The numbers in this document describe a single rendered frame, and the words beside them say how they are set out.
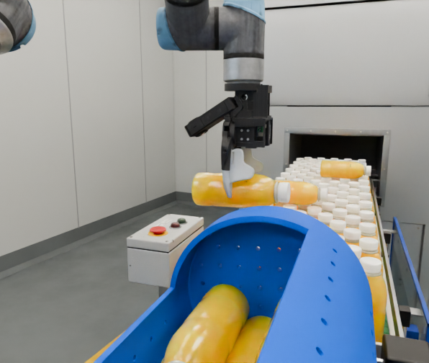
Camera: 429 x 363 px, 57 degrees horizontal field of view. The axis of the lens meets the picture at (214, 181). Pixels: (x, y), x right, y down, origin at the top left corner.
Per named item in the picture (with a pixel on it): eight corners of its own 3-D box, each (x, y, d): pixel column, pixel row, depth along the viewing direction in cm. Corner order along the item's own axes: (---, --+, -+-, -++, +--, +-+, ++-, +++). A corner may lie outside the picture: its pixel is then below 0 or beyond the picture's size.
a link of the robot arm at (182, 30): (154, -22, 68) (218, -22, 68) (163, 32, 77) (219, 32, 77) (150, 8, 64) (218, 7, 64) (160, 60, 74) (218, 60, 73)
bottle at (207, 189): (205, 186, 86) (284, 190, 80) (196, 212, 81) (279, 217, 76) (197, 165, 81) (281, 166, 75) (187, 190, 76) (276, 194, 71)
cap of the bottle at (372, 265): (361, 272, 74) (362, 263, 73) (357, 264, 77) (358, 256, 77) (383, 274, 73) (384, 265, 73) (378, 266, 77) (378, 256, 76)
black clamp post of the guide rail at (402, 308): (395, 347, 79) (399, 310, 78) (394, 338, 82) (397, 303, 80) (407, 349, 78) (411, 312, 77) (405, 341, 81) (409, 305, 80)
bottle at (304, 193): (260, 183, 115) (320, 187, 110) (265, 176, 121) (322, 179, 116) (260, 204, 117) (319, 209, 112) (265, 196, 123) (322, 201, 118)
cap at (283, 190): (281, 191, 78) (291, 191, 77) (278, 206, 75) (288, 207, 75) (279, 177, 75) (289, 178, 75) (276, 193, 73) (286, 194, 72)
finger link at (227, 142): (227, 169, 71) (231, 122, 72) (219, 168, 72) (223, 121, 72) (234, 173, 76) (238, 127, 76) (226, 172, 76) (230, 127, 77)
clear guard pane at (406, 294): (405, 521, 89) (427, 325, 79) (384, 333, 161) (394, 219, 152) (407, 521, 89) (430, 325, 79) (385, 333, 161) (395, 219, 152)
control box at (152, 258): (127, 281, 86) (125, 236, 84) (168, 250, 104) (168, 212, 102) (169, 289, 82) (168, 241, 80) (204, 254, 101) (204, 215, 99)
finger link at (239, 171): (250, 199, 71) (254, 148, 71) (219, 196, 73) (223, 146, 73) (254, 199, 74) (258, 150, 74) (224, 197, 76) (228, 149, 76)
